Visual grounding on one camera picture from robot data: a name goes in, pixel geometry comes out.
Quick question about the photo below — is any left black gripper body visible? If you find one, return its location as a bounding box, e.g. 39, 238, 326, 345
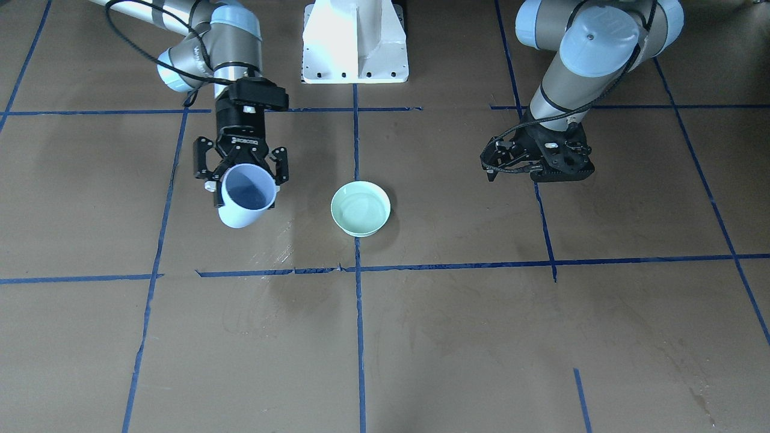
505, 121, 588, 175

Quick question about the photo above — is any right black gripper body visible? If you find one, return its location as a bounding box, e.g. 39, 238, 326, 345
215, 99, 269, 170

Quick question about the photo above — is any light blue cup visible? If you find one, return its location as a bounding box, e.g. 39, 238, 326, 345
218, 164, 279, 229

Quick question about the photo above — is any mint green bowl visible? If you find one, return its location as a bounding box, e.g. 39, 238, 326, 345
330, 180, 391, 238

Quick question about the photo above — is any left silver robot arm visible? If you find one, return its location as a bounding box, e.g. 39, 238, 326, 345
479, 1, 685, 183

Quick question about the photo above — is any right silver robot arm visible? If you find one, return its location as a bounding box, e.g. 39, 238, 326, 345
99, 1, 289, 207

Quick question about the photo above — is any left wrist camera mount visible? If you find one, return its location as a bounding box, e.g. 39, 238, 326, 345
530, 128, 595, 183

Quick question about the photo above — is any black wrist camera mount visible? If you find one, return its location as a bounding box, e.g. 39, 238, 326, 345
227, 77, 289, 112

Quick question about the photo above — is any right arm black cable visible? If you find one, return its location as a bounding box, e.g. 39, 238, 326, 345
105, 0, 265, 109

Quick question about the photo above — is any white pedestal column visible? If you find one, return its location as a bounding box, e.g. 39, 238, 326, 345
301, 1, 410, 84

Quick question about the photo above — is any black camera cable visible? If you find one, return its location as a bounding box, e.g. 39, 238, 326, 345
488, 0, 659, 176

